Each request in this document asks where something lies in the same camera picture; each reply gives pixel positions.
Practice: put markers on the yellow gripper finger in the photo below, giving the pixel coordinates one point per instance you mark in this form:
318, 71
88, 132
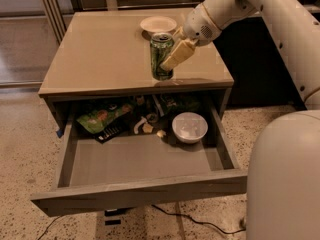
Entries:
181, 51
179, 34

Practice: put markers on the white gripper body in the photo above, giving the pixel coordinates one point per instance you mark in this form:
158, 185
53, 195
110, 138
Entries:
199, 28

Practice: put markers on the green soda can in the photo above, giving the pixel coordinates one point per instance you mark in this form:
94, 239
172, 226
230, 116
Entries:
160, 46

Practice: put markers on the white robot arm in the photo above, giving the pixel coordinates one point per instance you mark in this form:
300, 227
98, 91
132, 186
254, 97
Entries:
283, 183

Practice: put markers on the white bowl in drawer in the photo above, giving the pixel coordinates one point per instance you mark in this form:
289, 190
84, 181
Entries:
189, 127

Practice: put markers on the grey cabinet with tan top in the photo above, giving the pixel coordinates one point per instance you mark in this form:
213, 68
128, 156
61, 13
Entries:
107, 54

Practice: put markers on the open grey top drawer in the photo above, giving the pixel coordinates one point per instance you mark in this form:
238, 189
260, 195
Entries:
137, 170

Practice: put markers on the white bowl on cabinet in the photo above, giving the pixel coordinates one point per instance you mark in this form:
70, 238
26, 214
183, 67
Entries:
157, 24

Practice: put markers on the dark green chip bag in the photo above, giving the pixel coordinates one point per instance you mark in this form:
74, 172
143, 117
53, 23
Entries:
170, 103

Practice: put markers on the small white curved object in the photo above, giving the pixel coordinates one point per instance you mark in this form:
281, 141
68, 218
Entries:
138, 124

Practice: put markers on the small pale crumpled piece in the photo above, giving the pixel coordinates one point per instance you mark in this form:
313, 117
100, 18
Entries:
161, 133

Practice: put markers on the small tan food piece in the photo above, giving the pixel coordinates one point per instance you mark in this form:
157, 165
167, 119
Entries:
147, 128

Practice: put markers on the black snack packet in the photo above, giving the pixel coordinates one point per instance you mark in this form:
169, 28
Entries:
112, 130

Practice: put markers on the green snack bag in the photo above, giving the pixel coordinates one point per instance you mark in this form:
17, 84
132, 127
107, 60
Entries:
96, 120

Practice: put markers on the blue tape piece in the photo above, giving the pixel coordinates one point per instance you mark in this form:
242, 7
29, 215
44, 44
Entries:
59, 133

